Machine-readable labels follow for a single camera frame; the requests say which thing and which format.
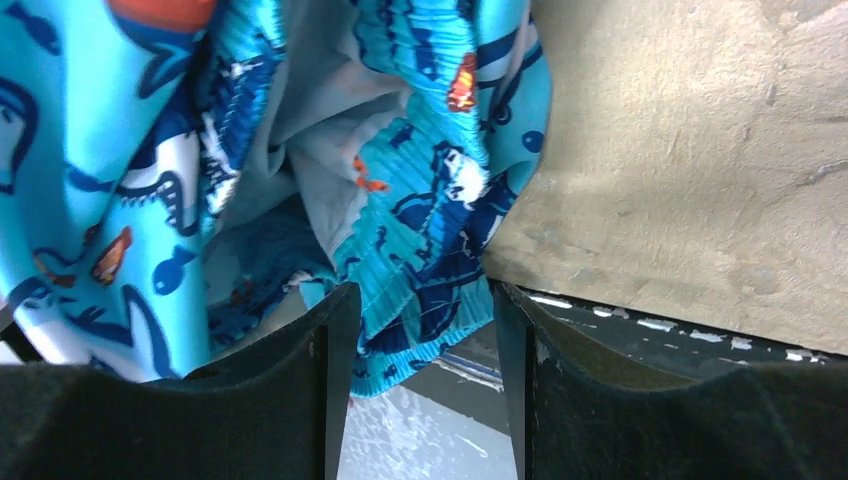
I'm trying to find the blue shark print shorts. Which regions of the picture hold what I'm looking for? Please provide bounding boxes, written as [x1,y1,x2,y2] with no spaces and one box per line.
[1,1,552,397]

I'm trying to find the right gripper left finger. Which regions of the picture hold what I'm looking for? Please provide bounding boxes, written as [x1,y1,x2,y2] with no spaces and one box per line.
[1,283,360,479]

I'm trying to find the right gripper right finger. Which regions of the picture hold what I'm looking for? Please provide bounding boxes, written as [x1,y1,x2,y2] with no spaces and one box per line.
[492,282,847,479]

